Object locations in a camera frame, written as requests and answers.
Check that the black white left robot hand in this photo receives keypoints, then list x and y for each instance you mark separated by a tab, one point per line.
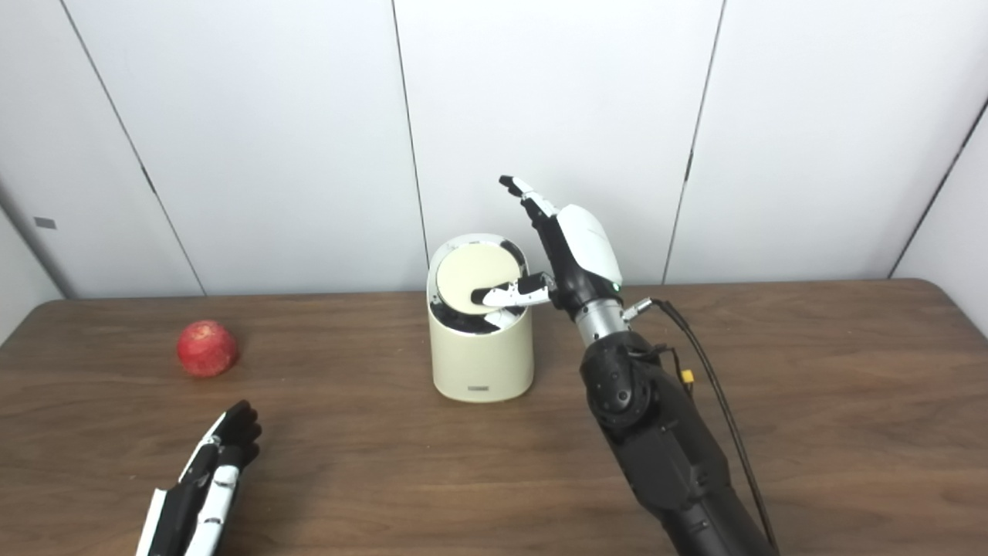
181	510

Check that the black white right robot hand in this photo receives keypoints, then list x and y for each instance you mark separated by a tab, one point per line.
587	247

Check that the cream round bin lid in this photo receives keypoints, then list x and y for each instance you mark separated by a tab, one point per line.
471	270

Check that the red apple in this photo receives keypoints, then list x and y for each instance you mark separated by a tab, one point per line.
207	349

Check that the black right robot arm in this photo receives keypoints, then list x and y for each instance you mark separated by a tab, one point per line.
656	448

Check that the cream-colored bin body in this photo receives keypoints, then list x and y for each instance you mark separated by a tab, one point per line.
482	363

